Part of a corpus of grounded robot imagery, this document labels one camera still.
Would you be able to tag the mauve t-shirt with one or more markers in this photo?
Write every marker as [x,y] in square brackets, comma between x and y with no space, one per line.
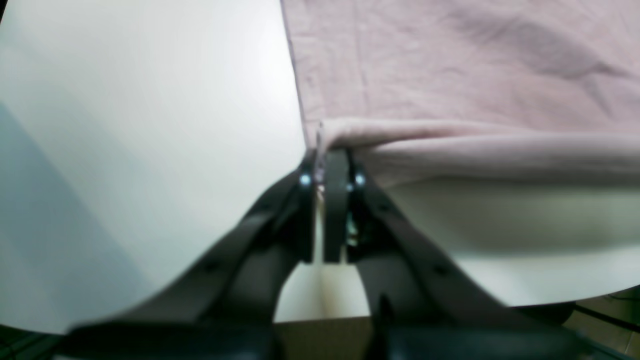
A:
[531,90]

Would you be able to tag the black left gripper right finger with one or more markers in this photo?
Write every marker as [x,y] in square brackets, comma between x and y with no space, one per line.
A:
[447,264]

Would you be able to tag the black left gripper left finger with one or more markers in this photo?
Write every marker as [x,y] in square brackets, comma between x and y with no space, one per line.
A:
[223,306]

